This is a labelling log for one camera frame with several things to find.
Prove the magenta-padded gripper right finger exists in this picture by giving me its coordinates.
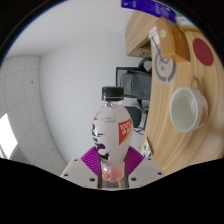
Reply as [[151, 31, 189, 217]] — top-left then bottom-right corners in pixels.
[[123, 146, 167, 190]]

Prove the white ceramic mug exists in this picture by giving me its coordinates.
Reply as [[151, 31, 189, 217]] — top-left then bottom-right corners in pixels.
[[169, 77, 210, 134]]

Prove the clear drink bottle black cap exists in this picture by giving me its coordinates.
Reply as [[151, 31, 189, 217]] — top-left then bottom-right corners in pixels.
[[92, 86, 134, 183]]

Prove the wooden side desk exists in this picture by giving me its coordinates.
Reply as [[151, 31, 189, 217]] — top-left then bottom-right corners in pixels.
[[125, 9, 161, 58]]

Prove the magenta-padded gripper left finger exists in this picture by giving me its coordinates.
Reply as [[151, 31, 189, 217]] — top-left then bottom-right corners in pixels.
[[59, 146, 104, 190]]

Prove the small black office chair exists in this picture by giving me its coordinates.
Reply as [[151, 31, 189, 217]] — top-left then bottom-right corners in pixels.
[[125, 105, 149, 136]]

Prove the black mesh office chair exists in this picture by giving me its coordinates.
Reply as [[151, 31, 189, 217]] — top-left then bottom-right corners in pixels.
[[115, 57, 154, 101]]

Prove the small orange box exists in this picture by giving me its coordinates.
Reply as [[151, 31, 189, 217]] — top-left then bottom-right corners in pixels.
[[155, 17, 192, 64]]

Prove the small white printed card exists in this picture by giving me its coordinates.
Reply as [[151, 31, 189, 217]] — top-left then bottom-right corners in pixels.
[[140, 137, 154, 159]]

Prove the white ceiling light panel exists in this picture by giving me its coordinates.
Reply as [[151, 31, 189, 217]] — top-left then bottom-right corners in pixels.
[[0, 112, 18, 159]]

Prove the clear bag grey ring print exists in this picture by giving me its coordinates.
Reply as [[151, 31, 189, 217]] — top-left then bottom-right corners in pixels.
[[148, 26, 178, 83]]

